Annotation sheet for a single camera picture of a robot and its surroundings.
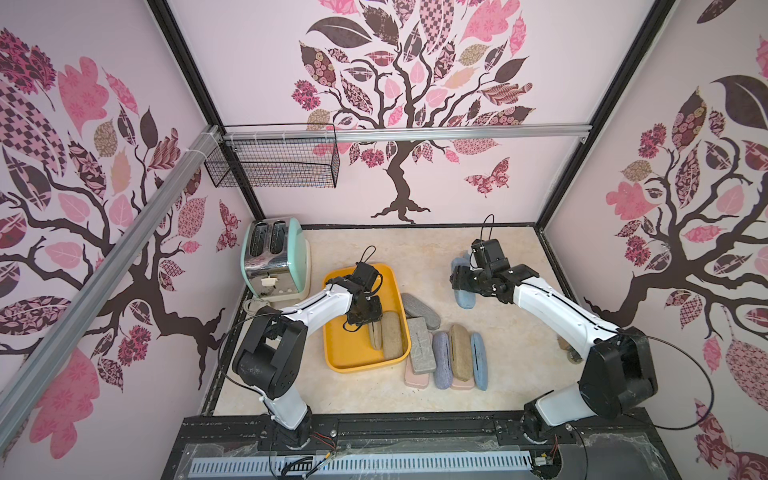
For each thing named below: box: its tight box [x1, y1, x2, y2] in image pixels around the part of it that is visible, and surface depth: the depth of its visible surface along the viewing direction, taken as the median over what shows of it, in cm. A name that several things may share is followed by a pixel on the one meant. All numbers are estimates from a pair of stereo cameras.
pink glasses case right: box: [450, 377, 475, 390], surface depth 80 cm
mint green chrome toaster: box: [240, 217, 307, 298], surface depth 93 cm
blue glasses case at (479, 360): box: [471, 332, 489, 391], surface depth 82 cm
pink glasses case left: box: [404, 356, 430, 389], surface depth 82 cm
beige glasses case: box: [381, 311, 403, 360], surface depth 89 cm
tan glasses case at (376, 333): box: [368, 320, 383, 351], surface depth 87 cm
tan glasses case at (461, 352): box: [450, 324, 473, 382], surface depth 82 cm
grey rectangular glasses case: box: [407, 316, 437, 375], surface depth 83 cm
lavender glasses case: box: [433, 331, 453, 389], surface depth 82 cm
